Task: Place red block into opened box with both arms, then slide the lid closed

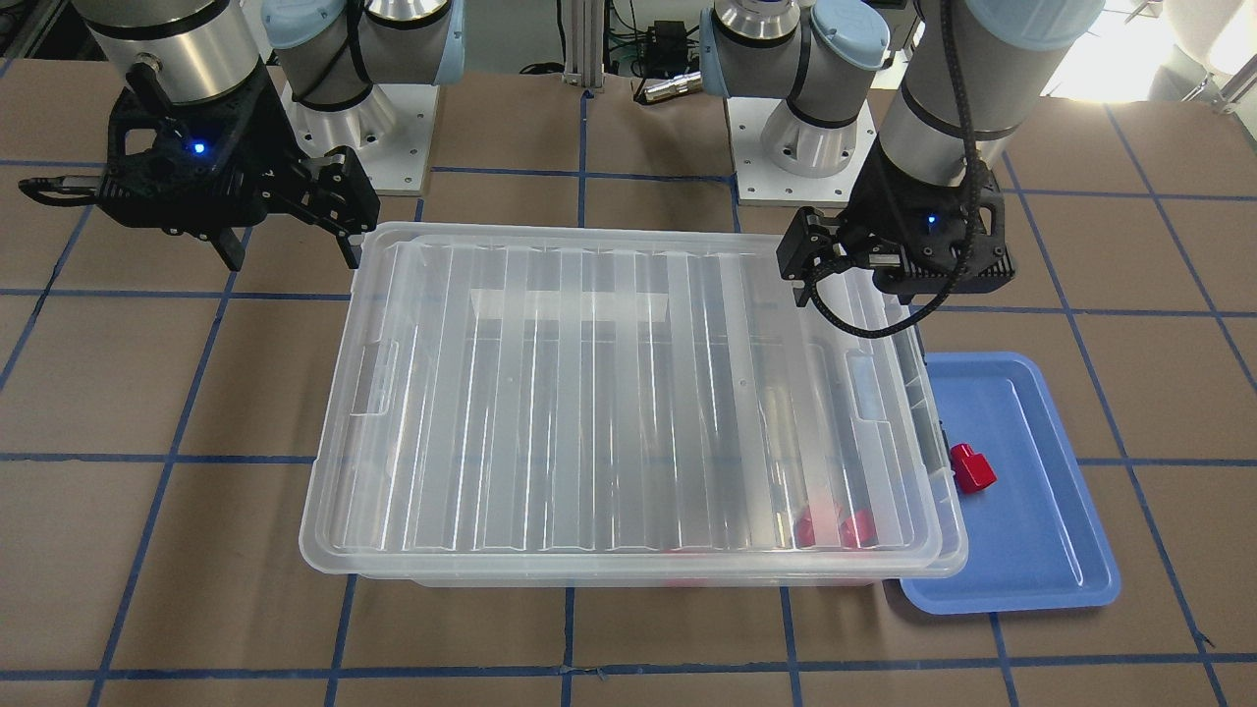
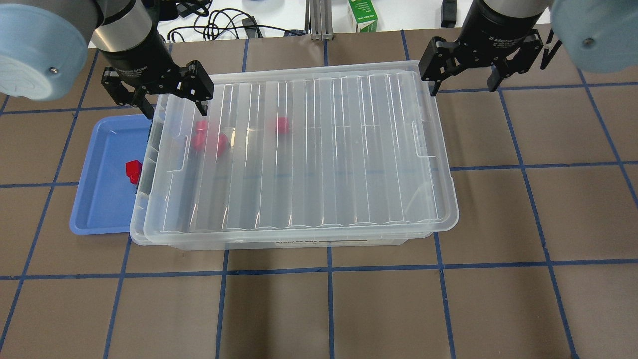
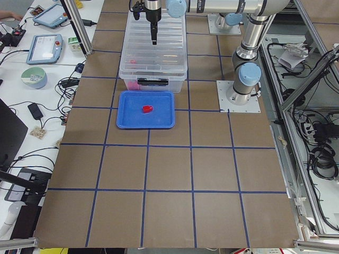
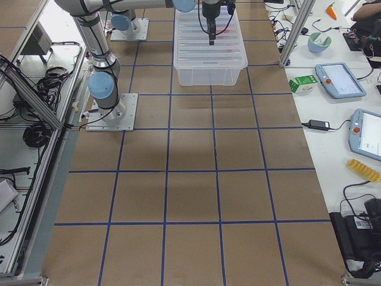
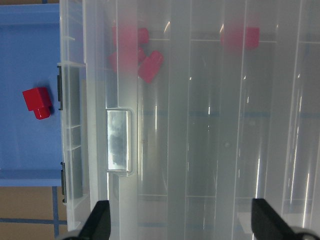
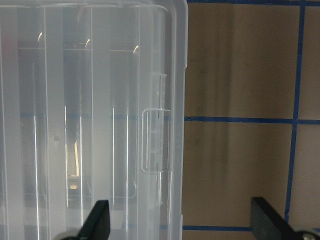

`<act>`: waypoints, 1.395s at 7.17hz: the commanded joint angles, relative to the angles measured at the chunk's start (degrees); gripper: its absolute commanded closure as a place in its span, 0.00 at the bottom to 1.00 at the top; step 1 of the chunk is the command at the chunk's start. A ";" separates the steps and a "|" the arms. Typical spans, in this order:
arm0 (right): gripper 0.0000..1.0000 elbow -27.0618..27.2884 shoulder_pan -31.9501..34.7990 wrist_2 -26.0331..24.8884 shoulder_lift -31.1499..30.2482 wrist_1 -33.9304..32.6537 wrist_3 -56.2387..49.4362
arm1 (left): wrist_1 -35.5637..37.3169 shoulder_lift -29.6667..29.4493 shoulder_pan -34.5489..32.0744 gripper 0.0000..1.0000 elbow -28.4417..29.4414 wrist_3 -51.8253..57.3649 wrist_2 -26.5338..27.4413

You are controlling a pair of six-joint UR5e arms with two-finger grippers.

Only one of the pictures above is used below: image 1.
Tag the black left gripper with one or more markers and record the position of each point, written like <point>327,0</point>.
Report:
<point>868,218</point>

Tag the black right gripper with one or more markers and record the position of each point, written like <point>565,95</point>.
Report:
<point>263,165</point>

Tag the red block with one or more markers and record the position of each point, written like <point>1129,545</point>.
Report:
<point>972,470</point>
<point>858,530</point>
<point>811,528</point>

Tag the clear plastic box lid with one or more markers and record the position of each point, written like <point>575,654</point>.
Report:
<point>628,393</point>

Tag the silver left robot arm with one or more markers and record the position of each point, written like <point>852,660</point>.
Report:
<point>973,80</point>

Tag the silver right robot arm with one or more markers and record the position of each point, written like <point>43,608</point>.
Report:
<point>333,52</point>

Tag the clear plastic storage box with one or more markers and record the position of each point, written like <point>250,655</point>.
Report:
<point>913,442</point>

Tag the silver metal cylinder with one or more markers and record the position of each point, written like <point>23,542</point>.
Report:
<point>671,88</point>

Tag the black power adapter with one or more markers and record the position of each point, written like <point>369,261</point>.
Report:
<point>666,44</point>

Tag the blue plastic tray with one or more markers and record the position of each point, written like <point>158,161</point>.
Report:
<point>1035,541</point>

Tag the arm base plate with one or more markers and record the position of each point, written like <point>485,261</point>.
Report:
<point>782,161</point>
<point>391,133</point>

